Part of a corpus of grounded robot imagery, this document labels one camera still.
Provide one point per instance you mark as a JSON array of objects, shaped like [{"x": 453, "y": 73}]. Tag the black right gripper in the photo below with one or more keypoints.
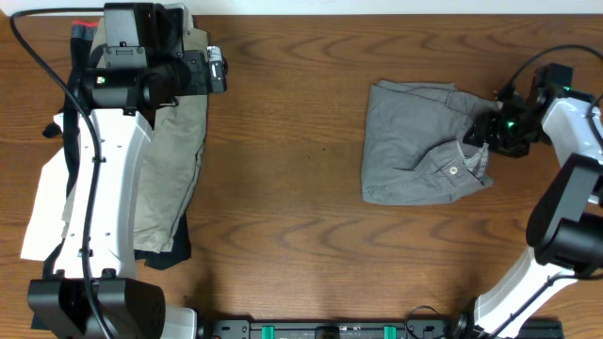
[{"x": 495, "y": 143}]

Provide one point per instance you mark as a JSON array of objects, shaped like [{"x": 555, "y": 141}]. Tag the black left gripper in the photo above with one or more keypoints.
[{"x": 197, "y": 85}]

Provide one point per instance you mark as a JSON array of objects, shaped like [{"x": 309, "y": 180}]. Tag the grey shorts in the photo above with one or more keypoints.
[{"x": 414, "y": 152}]

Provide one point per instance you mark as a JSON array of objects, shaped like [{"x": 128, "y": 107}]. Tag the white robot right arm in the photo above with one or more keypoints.
[{"x": 564, "y": 240}]

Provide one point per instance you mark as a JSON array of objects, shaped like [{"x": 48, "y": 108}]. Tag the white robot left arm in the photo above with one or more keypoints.
[{"x": 133, "y": 130}]

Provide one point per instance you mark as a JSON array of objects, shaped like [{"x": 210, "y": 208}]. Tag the khaki beige shorts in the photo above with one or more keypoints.
[{"x": 169, "y": 173}]

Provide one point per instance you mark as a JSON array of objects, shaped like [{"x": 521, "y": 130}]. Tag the black garment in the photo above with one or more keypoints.
[{"x": 81, "y": 41}]

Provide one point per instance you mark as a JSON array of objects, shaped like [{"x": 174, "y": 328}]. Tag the white garment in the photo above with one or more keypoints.
[{"x": 45, "y": 227}]

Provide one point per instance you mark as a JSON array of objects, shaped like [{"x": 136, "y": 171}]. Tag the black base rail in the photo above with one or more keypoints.
[{"x": 245, "y": 329}]

